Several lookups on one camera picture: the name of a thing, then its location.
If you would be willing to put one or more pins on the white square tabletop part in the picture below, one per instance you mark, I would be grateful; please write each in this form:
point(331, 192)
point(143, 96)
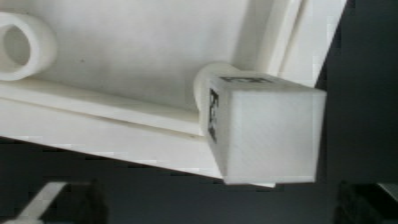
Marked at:
point(100, 60)

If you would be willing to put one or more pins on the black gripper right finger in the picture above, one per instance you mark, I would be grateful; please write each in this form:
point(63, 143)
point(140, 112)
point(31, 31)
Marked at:
point(367, 204)

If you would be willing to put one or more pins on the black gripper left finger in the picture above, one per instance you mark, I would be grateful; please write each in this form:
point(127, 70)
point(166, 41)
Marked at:
point(68, 203)

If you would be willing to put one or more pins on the white table leg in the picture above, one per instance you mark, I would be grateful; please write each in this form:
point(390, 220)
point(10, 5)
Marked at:
point(262, 119)

